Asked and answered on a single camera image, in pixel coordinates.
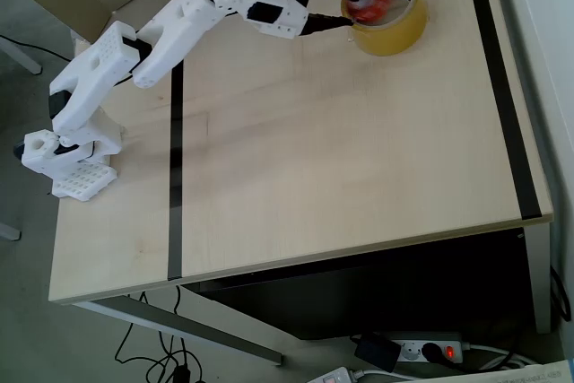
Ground yellow packing tape roll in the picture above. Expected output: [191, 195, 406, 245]
[340, 0, 430, 57]

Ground black round plug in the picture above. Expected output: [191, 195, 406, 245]
[421, 341, 446, 364]

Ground grey metal table leg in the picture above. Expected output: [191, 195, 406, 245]
[522, 221, 553, 335]
[73, 292, 286, 367]

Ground white power strip red switch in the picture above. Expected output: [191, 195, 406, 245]
[358, 331, 472, 365]

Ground black floor cables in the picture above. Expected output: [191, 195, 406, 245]
[113, 284, 204, 383]

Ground white furniture leg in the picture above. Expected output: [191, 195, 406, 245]
[0, 34, 44, 75]
[0, 221, 22, 241]

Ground black tape strip on table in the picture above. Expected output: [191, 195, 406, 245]
[166, 62, 187, 281]
[461, 0, 543, 219]

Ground black cable by table leg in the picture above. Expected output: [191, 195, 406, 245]
[548, 264, 572, 325]

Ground red ball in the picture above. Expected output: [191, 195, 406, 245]
[344, 0, 396, 25]

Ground black panel under table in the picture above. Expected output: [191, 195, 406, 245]
[182, 225, 538, 342]

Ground black power adapter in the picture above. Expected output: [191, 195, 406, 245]
[352, 333, 404, 374]

